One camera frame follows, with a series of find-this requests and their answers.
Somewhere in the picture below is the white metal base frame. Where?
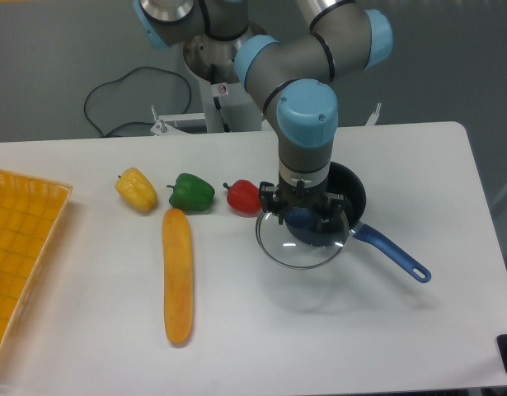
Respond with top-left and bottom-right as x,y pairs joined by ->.
150,102 -> 382,136

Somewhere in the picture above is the orange plastic basket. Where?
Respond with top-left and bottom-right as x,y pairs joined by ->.
0,169 -> 73,355

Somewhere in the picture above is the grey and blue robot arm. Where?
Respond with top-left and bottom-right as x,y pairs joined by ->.
133,1 -> 393,229

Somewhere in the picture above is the red bell pepper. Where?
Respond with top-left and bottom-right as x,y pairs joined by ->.
223,179 -> 261,216

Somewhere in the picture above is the glass lid with blue knob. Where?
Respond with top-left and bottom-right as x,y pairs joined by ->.
256,208 -> 349,270

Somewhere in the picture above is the dark saucepan with blue handle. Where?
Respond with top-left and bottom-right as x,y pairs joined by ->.
284,162 -> 431,283

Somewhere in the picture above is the green bell pepper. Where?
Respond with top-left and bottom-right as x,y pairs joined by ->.
168,173 -> 215,213

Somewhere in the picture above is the long orange bread loaf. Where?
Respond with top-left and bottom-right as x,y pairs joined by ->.
162,208 -> 195,344

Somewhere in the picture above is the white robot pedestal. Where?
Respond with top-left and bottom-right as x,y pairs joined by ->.
182,21 -> 275,134

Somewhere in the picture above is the black cable on floor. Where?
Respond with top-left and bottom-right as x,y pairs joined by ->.
83,66 -> 194,138

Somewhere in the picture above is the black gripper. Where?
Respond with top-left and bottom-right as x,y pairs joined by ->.
259,177 -> 346,233

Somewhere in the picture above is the yellow bell pepper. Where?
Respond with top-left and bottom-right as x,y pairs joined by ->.
115,167 -> 158,213

